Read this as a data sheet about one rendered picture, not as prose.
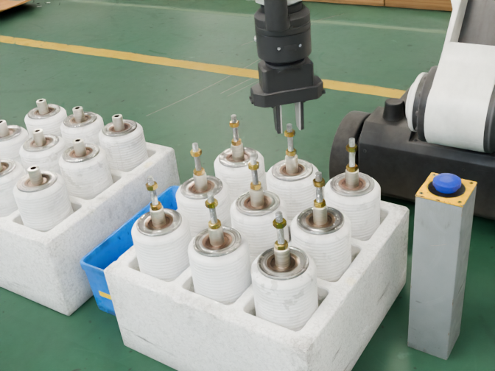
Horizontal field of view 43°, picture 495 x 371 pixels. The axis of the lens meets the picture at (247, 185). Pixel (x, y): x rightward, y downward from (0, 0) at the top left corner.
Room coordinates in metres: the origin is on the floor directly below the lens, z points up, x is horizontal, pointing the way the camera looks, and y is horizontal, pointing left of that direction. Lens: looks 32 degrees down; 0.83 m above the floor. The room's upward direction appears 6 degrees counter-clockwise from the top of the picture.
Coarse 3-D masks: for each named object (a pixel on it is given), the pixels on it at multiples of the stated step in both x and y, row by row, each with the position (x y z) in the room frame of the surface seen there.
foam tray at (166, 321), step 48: (384, 240) 0.83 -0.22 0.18; (144, 288) 0.78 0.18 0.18; (192, 288) 0.80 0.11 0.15; (336, 288) 0.73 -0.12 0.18; (384, 288) 0.83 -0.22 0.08; (144, 336) 0.80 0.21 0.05; (192, 336) 0.73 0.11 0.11; (240, 336) 0.67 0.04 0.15; (288, 336) 0.64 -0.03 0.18; (336, 336) 0.68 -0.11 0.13
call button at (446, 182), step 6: (438, 174) 0.78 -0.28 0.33; (444, 174) 0.78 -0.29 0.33; (450, 174) 0.78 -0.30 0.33; (438, 180) 0.77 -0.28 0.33; (444, 180) 0.76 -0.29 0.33; (450, 180) 0.76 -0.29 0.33; (456, 180) 0.76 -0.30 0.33; (438, 186) 0.76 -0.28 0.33; (444, 186) 0.75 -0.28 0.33; (450, 186) 0.75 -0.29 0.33; (456, 186) 0.75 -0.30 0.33; (444, 192) 0.75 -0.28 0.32; (450, 192) 0.75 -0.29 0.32
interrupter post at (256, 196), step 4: (260, 188) 0.88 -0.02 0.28; (252, 192) 0.87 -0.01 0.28; (256, 192) 0.87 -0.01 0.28; (260, 192) 0.87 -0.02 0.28; (252, 196) 0.87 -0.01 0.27; (256, 196) 0.87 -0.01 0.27; (260, 196) 0.87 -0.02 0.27; (252, 200) 0.87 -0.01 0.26; (256, 200) 0.87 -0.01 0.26; (260, 200) 0.87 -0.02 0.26; (252, 204) 0.87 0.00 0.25; (256, 204) 0.87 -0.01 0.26; (260, 204) 0.87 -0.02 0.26
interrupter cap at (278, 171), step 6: (282, 162) 1.00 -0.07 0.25; (300, 162) 1.00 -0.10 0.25; (306, 162) 0.99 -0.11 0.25; (276, 168) 0.99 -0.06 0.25; (282, 168) 0.98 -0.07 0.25; (300, 168) 0.98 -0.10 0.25; (306, 168) 0.97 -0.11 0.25; (312, 168) 0.97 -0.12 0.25; (276, 174) 0.96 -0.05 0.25; (282, 174) 0.96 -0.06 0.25; (288, 174) 0.96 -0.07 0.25; (294, 174) 0.96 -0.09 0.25; (300, 174) 0.95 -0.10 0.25; (306, 174) 0.95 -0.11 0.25; (282, 180) 0.94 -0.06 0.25; (288, 180) 0.94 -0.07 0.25; (294, 180) 0.94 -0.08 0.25
